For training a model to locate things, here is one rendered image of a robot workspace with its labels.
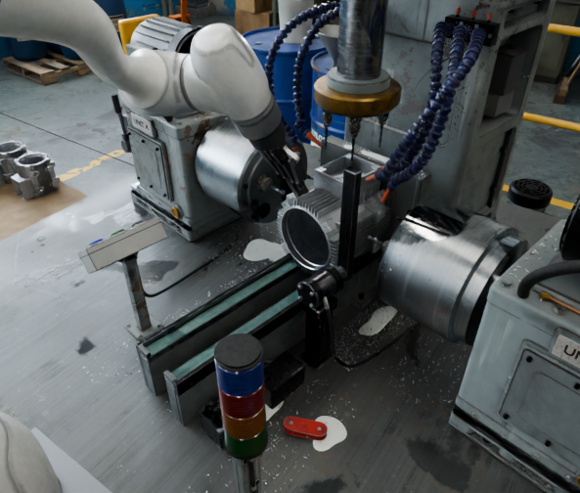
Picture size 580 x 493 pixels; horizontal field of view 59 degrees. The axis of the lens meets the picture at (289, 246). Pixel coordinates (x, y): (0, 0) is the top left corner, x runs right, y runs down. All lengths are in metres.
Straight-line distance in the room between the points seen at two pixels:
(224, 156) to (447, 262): 0.63
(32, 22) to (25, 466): 0.50
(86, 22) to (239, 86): 0.32
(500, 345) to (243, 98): 0.60
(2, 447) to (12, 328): 0.73
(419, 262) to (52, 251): 1.07
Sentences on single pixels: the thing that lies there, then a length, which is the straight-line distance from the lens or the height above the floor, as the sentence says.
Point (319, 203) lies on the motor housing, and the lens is 1.12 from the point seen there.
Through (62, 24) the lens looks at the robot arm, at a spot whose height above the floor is 1.56.
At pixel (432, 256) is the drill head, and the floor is 1.12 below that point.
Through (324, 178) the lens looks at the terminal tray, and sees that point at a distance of 1.16.
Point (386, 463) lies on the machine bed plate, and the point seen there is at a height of 0.80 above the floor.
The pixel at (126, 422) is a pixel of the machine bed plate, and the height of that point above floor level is 0.80.
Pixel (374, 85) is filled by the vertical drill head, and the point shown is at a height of 1.35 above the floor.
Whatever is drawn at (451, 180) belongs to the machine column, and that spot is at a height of 1.10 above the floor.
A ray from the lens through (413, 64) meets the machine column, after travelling 1.26.
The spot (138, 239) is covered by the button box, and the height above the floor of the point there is 1.06.
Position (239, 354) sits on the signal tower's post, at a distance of 0.63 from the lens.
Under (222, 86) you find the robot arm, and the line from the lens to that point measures 0.90.
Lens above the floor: 1.69
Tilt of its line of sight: 36 degrees down
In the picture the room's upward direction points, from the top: straight up
